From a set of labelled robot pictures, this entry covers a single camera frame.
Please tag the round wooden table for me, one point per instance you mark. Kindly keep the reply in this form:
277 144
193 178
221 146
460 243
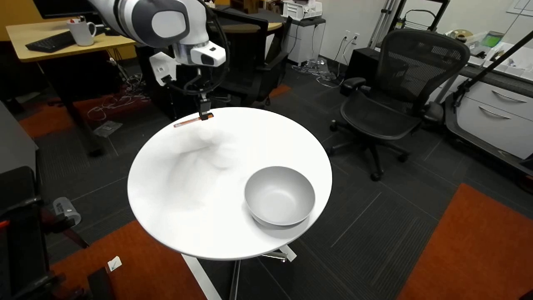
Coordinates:
250 27

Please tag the stand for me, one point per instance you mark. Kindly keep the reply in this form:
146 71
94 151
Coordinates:
487 68

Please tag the black keyboard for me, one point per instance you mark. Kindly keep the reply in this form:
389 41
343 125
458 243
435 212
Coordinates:
52 41

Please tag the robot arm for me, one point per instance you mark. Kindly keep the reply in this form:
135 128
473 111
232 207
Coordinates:
137 18

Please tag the white paper tag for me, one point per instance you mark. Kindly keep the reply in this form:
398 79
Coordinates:
114 264

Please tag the white mug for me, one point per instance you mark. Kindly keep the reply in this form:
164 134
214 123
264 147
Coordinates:
82 33

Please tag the orange and silver pen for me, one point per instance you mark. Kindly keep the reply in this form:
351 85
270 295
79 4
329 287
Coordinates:
189 121

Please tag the grey bowl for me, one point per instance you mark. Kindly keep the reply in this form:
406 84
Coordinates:
279 196

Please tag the black mesh office chair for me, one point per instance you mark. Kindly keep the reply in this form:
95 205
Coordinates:
412 79

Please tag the white printer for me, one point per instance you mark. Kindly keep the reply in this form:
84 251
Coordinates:
302 9

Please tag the grey cabinet with drawers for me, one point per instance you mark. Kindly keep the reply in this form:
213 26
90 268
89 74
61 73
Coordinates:
491 116

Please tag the wooden top desk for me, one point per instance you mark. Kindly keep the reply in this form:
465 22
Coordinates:
54 52

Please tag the white drawer cabinet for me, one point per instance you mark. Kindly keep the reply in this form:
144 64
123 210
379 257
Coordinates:
306 41

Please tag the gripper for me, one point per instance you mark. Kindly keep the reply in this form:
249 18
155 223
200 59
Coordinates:
192 74

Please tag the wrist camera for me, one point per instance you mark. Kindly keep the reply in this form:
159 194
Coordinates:
160 62

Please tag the clear plastic cylinder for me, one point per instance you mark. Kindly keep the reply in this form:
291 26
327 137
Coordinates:
66 210

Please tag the monitor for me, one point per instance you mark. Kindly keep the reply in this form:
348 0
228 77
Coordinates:
62 7

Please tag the black computer tower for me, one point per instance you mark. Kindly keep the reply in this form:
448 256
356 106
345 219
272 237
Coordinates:
361 66

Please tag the wall socket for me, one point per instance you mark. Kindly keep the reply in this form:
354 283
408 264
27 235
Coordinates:
351 37

